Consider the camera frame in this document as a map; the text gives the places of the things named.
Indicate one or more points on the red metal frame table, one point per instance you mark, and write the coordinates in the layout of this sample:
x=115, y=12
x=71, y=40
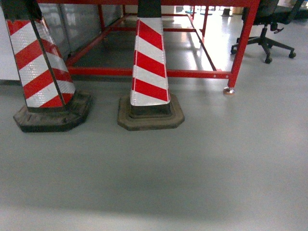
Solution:
x=231, y=76

